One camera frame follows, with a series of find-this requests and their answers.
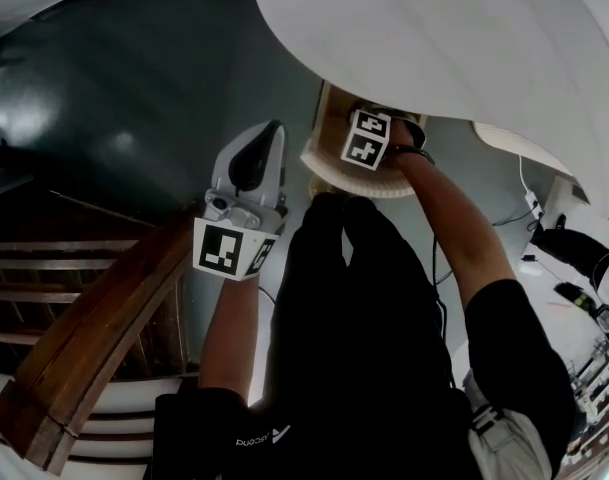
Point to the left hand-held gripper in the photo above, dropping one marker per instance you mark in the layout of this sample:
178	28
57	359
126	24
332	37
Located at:
219	250

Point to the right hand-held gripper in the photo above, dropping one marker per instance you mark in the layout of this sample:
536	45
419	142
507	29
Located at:
366	140

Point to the large white wooden drawer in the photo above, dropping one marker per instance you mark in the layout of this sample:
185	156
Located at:
356	180

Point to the person's right forearm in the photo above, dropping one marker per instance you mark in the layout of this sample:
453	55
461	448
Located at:
459	228

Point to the person's left forearm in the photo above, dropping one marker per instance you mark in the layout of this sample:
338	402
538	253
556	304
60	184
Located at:
229	338

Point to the black wristband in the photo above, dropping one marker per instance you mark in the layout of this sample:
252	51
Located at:
416	154

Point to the person's left beige shoe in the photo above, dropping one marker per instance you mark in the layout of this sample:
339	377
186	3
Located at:
318	188

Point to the white round table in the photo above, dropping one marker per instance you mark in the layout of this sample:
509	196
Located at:
424	33

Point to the white power strip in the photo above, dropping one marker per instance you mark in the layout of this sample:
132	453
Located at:
534	205

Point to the person's black clothing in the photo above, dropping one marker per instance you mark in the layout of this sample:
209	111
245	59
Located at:
364	343

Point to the dark wooden chair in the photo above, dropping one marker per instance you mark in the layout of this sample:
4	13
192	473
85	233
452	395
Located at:
84	328

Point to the light grey bag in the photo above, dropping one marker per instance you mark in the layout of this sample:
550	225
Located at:
509	438

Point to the cluttered shelf rack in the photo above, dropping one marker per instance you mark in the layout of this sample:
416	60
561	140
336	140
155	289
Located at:
599	398

